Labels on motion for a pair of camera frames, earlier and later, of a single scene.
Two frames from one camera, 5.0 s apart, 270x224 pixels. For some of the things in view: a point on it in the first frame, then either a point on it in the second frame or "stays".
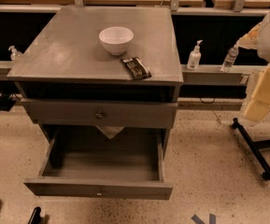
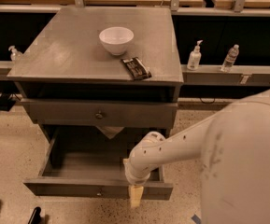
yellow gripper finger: (268, 91) to (136, 178)
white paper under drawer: (110, 131) stays
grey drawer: (104, 163) stays
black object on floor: (35, 217) stays
